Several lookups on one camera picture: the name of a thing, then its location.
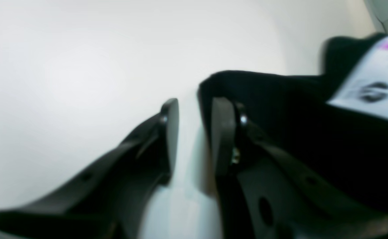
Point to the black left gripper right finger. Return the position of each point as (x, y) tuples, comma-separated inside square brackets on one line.
[(265, 193)]

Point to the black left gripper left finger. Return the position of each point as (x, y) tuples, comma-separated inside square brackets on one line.
[(107, 199)]

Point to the black T-shirt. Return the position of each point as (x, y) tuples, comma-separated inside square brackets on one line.
[(347, 148)]

